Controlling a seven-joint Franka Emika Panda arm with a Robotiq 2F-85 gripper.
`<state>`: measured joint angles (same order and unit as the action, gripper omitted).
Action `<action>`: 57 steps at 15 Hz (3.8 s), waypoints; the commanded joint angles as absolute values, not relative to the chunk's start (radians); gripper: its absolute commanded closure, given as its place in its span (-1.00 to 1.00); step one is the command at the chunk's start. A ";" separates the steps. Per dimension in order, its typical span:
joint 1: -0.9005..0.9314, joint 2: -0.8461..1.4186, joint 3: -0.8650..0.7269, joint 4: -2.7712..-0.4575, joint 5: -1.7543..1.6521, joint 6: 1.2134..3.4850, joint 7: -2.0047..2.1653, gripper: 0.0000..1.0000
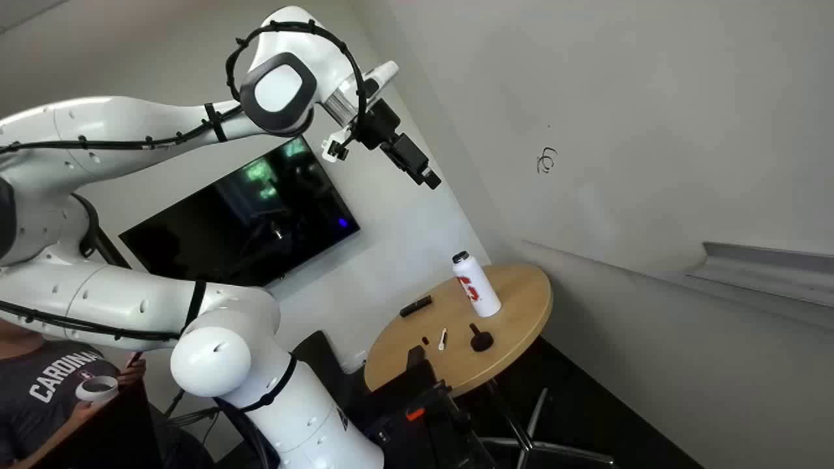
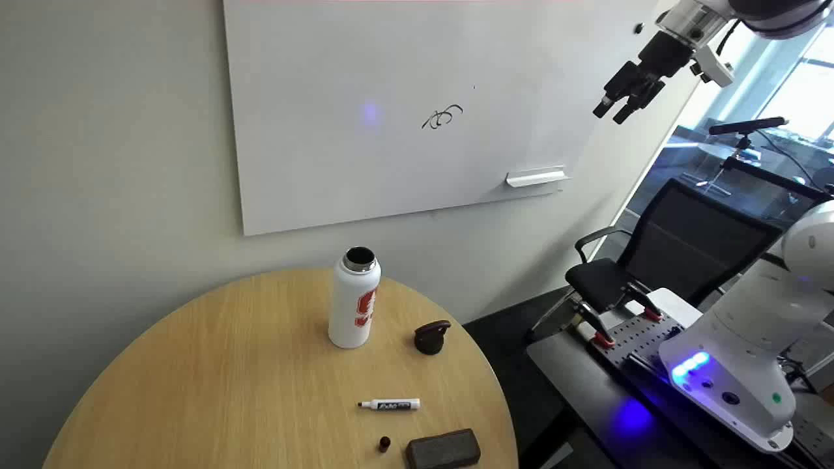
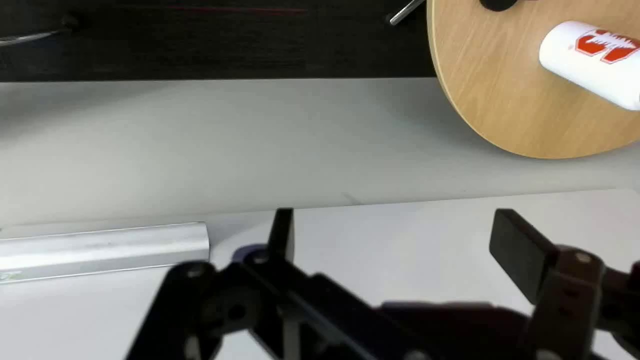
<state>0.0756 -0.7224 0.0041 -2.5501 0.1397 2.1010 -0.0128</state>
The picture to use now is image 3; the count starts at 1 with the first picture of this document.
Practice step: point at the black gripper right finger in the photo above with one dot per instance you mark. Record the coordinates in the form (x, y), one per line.
(573, 290)

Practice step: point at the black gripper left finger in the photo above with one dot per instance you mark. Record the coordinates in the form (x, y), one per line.
(290, 314)

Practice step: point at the black bottle cap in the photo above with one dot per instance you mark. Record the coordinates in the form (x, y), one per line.
(499, 5)

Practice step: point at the white water bottle red logo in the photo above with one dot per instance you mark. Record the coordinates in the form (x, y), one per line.
(595, 59)

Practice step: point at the round wooden table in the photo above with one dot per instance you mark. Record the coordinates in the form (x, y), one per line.
(488, 68)

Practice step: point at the silver whiteboard marker tray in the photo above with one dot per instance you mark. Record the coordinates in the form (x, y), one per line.
(100, 251)

